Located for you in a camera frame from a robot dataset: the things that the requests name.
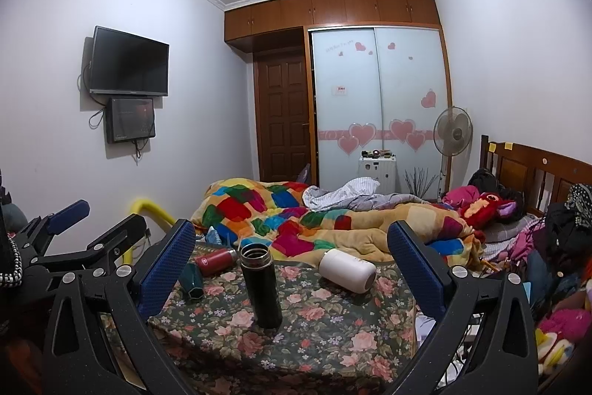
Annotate black thermos cup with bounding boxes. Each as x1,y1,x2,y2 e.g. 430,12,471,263
239,243,284,329

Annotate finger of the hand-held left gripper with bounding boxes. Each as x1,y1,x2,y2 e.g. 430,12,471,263
16,199,91,258
28,214,149,281

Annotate grey striped cloth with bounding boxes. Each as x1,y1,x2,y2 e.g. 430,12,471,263
302,177,432,213

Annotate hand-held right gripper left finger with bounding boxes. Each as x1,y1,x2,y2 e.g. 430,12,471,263
43,218,206,395

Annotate wall television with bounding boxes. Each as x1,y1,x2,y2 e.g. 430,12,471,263
89,25,170,98

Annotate frosted sliding wardrobe door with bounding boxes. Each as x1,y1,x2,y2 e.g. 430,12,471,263
310,28,383,192
374,26,448,198

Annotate red plush toy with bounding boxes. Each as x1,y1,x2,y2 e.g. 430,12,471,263
461,190,522,230

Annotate wooden headboard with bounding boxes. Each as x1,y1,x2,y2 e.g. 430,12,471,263
480,134,592,221

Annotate small white cabinet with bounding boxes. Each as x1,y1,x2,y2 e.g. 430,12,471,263
358,155,399,193

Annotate brown wooden door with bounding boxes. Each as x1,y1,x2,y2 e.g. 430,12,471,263
253,47,312,183

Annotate colourful patchwork blanket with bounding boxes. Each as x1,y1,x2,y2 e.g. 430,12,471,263
192,177,485,265

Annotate wooden overhead cabinet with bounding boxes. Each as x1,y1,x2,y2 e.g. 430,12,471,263
224,0,440,54

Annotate black reed sticks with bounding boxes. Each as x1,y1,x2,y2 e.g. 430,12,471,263
404,167,438,196

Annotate black and white braided cable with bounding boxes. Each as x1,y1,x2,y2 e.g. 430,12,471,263
0,233,24,290

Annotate black wall cable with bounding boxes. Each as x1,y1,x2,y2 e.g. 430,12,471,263
76,36,110,130

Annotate pink cloth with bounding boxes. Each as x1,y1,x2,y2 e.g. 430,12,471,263
443,185,482,209

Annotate blue and white packet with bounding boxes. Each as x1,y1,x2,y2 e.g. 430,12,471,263
205,226,233,248

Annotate green cup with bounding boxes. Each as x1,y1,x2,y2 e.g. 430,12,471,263
178,263,205,301

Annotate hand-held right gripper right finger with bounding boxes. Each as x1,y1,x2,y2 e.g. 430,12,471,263
387,220,541,395

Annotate standing fan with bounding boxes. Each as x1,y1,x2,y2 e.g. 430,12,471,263
433,106,474,198

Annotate red thermos bottle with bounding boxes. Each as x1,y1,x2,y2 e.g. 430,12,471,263
194,248,239,276

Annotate floral tablecloth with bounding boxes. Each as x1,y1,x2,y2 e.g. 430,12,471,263
99,243,445,395

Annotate black bag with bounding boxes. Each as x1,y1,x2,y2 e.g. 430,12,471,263
468,168,499,191

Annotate pile of clothes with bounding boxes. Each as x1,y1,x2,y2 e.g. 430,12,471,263
482,183,592,379

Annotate white cylindrical bottle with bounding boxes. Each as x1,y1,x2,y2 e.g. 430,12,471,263
318,249,377,294

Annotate yellow rail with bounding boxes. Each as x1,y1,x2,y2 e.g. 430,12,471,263
121,198,175,267

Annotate small wall monitor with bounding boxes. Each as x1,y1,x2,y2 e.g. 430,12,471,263
106,97,157,145

